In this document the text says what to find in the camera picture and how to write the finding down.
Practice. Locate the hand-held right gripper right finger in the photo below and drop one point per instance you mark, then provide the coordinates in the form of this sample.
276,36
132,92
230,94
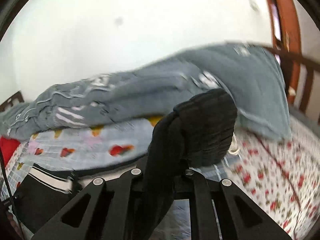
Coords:
193,180

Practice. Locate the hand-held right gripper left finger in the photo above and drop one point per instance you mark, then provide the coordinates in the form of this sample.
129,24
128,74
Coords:
136,177

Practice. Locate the black pants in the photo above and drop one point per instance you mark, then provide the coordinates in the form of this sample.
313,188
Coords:
205,125

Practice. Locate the fruit print plastic sheet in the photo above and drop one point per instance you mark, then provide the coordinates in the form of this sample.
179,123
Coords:
87,142

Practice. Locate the red pillow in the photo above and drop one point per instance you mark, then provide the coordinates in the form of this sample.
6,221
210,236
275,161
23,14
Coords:
8,150

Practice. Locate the grey floral quilt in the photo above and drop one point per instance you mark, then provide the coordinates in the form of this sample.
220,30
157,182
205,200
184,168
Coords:
150,92

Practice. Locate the wooden slatted headboard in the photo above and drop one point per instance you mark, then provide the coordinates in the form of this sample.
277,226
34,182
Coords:
12,102

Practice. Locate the wooden door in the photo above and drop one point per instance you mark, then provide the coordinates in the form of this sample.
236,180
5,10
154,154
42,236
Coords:
290,25

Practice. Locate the white light switch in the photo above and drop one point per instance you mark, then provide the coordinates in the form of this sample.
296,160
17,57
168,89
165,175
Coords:
254,5

